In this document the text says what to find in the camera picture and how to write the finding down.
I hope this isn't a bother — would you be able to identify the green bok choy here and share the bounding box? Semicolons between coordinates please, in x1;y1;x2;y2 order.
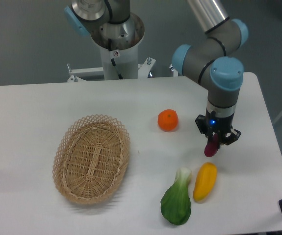
160;167;192;225

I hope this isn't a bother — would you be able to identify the black cable on pedestal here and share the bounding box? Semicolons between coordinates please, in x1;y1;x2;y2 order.
107;39;124;80

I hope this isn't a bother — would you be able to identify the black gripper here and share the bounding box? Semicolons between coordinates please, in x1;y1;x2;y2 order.
195;111;241;149

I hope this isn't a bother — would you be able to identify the woven wicker basket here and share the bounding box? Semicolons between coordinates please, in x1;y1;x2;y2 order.
52;115;130;205

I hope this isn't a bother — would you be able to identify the orange tangerine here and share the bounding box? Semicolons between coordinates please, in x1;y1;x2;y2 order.
157;109;179;132

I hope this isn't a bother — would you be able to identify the white metal base frame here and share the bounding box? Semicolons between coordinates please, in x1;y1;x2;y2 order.
66;57;179;83

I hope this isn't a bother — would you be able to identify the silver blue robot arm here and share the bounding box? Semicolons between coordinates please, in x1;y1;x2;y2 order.
64;0;248;156

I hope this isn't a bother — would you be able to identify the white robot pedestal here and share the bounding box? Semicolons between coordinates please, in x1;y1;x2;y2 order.
91;12;146;80

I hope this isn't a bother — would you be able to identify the yellow mango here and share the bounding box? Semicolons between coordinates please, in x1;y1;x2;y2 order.
193;162;217;203

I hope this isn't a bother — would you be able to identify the purple sweet potato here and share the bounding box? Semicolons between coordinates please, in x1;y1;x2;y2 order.
204;133;219;157

